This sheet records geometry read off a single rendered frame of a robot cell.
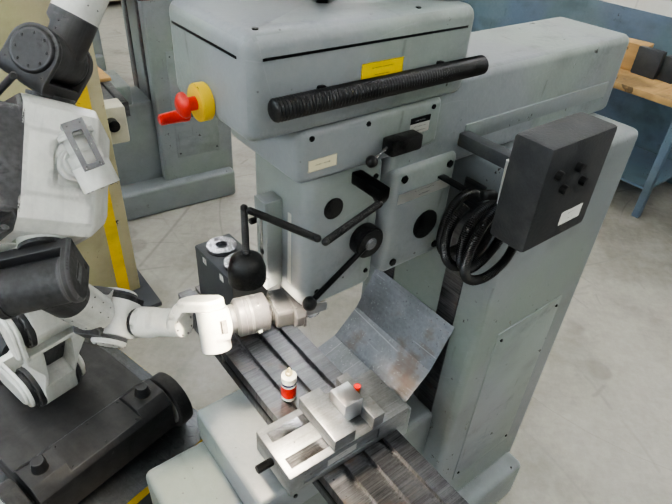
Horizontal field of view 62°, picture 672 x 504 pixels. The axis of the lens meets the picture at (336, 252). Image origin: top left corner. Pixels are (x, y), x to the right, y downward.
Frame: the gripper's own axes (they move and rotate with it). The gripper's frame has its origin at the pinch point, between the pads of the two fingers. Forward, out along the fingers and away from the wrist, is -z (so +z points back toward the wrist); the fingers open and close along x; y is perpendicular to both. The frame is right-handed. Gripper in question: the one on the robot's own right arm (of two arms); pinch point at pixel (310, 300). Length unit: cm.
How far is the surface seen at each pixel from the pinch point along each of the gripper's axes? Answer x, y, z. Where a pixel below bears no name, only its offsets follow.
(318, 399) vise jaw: -12.3, 20.6, 1.7
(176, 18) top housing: 3, -63, 24
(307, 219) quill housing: -10.8, -30.6, 6.1
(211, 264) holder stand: 39.2, 14.1, 15.1
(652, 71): 180, 26, -334
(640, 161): 173, 97, -352
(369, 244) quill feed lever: -11.9, -22.8, -7.1
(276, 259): -4.4, -17.7, 9.9
